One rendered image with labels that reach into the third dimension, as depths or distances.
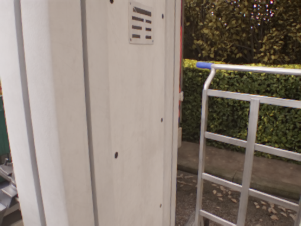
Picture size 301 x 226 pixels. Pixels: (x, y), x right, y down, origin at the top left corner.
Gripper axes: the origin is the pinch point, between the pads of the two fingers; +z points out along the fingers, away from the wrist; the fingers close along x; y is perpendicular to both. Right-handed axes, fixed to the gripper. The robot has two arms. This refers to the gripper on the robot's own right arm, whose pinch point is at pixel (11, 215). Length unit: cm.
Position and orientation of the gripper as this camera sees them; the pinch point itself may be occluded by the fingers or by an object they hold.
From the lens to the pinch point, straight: 106.8
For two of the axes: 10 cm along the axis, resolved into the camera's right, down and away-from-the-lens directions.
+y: 8.8, 4.5, -1.7
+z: -4.2, 8.8, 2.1
